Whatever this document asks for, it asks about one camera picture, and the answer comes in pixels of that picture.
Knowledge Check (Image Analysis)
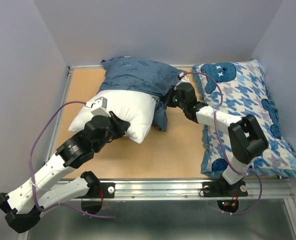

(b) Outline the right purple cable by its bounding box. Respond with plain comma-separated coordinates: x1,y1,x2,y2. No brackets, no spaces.
179,71,264,216

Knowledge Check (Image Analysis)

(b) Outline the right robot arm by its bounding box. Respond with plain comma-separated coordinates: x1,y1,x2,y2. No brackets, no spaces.
162,82,269,195

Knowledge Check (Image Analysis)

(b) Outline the white pillow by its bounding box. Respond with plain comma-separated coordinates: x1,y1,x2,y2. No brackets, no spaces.
68,90,157,144

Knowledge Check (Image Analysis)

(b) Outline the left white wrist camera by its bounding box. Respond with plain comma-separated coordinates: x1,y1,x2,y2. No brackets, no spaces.
85,96,111,117

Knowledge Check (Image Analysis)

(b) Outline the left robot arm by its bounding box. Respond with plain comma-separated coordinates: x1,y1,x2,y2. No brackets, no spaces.
0,112,131,234

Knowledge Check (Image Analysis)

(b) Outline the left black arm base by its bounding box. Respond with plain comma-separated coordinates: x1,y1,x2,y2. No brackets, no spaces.
80,182,116,215

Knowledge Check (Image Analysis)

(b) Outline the dark blue lettered pillowcase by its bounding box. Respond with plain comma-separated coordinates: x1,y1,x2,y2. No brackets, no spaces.
98,56,183,132

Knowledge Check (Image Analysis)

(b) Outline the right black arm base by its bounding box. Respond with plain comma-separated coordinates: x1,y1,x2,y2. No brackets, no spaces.
199,180,248,214

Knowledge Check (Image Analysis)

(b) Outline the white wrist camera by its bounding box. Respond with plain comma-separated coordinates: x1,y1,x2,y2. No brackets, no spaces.
178,72,190,83
85,96,111,117

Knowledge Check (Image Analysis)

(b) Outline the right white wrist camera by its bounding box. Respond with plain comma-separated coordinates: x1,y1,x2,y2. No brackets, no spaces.
178,72,190,83

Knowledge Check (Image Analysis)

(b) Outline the blue houndstooth bear pillow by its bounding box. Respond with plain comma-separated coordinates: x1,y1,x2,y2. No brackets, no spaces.
192,59,296,179

